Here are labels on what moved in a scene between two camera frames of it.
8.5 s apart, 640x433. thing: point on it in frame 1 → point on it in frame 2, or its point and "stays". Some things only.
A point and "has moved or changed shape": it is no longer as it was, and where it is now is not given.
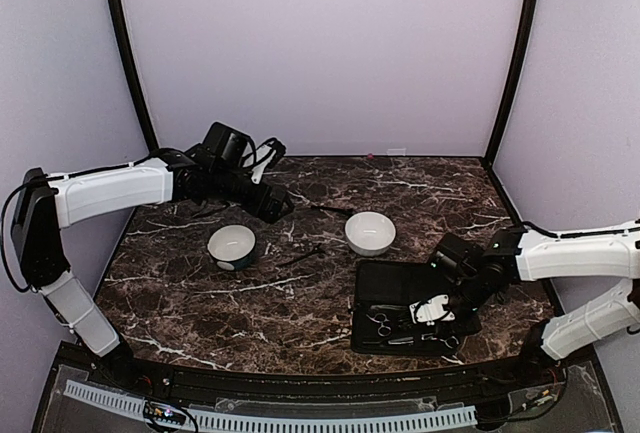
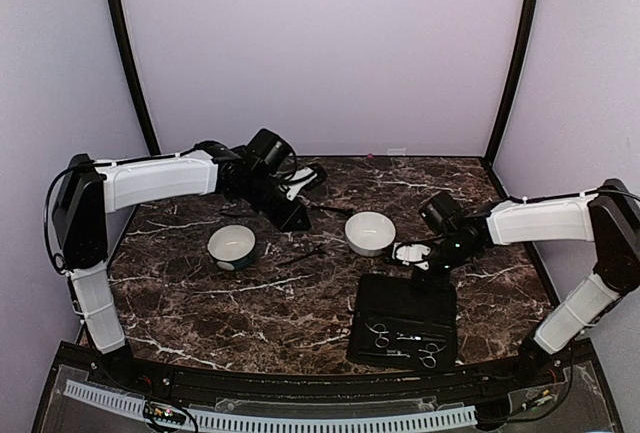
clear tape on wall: x=396 y=152 stays
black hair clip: x=343 y=210 stays
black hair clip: x=315 y=252 stays
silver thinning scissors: x=424 y=337 → x=430 y=361
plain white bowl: x=369 y=233 stays
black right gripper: x=462 y=328 → x=438 y=281
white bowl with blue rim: x=231 y=246 stays
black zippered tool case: x=380 y=316 has moved or changed shape
